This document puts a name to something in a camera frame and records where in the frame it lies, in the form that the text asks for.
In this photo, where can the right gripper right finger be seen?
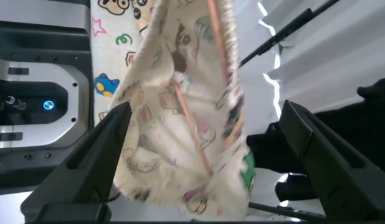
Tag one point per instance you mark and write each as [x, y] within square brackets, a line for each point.
[335, 174]

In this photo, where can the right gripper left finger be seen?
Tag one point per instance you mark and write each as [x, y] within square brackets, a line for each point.
[86, 174]

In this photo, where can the black garment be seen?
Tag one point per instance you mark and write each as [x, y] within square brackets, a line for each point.
[351, 124]

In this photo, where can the cream printed garment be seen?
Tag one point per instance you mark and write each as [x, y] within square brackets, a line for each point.
[161, 140]

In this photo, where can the pink clothes hanger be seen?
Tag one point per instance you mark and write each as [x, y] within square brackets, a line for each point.
[192, 127]

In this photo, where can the black clothes rack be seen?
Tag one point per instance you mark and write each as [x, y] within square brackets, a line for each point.
[289, 29]

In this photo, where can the white curtain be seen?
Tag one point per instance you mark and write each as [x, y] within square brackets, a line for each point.
[335, 56]

